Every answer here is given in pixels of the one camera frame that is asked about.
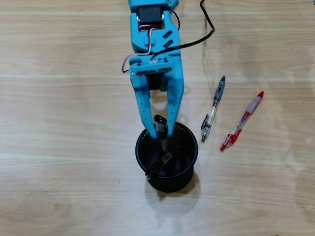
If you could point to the black mesh pen holder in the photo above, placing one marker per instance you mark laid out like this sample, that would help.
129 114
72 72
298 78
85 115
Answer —
172 184

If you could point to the black retractable pen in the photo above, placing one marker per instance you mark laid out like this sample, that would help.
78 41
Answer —
160 163

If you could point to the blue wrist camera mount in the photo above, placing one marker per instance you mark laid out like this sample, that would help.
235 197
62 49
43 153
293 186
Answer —
152 68

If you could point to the black grip clear stick pen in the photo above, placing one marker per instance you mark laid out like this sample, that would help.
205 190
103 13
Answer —
161 127

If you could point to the grey grip clear pen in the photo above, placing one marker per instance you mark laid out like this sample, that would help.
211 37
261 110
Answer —
219 89

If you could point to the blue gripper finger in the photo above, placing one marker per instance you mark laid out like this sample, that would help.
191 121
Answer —
144 105
176 105

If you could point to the red clear retractable pen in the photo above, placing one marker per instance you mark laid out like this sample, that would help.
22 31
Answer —
246 115

